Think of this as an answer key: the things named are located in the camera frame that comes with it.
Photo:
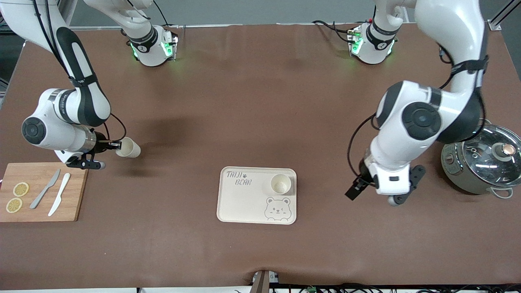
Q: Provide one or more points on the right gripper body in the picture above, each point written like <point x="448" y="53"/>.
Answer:
<point x="101" y="145"/>

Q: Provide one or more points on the white IKEA cup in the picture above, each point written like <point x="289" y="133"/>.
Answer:
<point x="130" y="148"/>
<point x="281" y="184"/>

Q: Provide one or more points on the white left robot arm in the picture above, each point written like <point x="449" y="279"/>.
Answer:
<point x="427" y="118"/>

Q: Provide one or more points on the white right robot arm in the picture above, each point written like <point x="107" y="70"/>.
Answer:
<point x="61" y="118"/>

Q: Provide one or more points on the cream bear print tray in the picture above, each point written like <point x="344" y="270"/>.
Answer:
<point x="248" y="199"/>

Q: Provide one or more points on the white plastic knife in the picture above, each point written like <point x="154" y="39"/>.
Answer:
<point x="60" y="194"/>

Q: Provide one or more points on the grey plastic knife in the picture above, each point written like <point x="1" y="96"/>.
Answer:
<point x="45" y="189"/>

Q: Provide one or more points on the grey pot with glass lid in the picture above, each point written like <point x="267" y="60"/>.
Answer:
<point x="458" y="171"/>

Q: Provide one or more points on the wooden cutting board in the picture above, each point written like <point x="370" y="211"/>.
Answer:
<point x="42" y="191"/>

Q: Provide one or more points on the lemon slice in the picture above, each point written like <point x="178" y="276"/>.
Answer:
<point x="14" y="205"/>
<point x="20" y="189"/>

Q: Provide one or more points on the glass pot lid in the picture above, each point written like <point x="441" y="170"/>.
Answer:
<point x="488" y="156"/>

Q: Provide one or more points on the metal table edge bracket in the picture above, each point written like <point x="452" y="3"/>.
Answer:
<point x="262" y="280"/>

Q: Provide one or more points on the aluminium frame profile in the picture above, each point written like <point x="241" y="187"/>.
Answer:
<point x="502" y="14"/>

